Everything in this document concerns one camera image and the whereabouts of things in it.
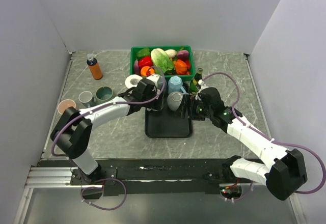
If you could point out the black tray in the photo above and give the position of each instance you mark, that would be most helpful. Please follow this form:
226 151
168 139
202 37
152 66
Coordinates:
165 124

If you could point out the grey mug white rim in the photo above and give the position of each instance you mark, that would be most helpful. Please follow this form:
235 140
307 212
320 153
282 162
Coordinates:
174 100

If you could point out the green glass bottle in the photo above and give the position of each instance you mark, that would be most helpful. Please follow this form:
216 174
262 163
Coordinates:
192 87

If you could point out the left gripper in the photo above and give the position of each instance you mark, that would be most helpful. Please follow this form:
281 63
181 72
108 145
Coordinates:
155 105

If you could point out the purple eggplant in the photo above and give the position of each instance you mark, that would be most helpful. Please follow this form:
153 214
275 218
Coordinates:
136 68

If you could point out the green plastic crate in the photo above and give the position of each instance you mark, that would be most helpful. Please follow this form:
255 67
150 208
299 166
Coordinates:
186 77

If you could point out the red bell pepper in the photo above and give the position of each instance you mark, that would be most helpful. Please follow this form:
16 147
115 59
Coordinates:
145 61

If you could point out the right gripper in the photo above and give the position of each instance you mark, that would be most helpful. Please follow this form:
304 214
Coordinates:
190 101

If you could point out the red chili pepper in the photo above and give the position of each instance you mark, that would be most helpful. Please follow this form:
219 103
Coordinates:
188 64

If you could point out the teal glazed mug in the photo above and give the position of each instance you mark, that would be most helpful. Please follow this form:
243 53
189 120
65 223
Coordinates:
103 95

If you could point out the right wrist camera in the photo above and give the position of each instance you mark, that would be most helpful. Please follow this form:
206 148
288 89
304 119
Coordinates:
200 85

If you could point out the light blue mug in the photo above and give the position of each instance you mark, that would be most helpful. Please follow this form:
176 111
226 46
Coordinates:
175 84

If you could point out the orange bumpy pumpkin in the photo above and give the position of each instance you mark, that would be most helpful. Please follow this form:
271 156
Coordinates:
180 67

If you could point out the green bell pepper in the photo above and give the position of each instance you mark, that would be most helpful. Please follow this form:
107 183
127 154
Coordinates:
144 52

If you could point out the orange spray bottle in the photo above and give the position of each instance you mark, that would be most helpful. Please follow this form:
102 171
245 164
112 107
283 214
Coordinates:
94 66

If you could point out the white potato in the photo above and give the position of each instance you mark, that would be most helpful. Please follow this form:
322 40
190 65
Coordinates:
171 53

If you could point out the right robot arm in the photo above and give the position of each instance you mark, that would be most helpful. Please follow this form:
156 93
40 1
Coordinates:
281 170

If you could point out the aluminium rail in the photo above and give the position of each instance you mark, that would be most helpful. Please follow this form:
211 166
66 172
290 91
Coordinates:
49 177

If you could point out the napa cabbage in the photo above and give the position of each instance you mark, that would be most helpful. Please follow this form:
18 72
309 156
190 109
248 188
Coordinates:
161 59

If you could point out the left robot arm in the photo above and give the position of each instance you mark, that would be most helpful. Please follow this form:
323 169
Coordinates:
72 132

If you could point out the orange tomato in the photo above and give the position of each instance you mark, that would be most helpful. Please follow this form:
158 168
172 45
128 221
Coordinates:
147 71

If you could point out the pink mug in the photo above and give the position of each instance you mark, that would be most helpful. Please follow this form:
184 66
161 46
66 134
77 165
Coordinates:
65 104

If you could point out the small grey mug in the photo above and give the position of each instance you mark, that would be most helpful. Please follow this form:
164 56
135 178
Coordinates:
86 98

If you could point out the purple onion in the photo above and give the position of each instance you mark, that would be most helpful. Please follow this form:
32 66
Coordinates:
182 55

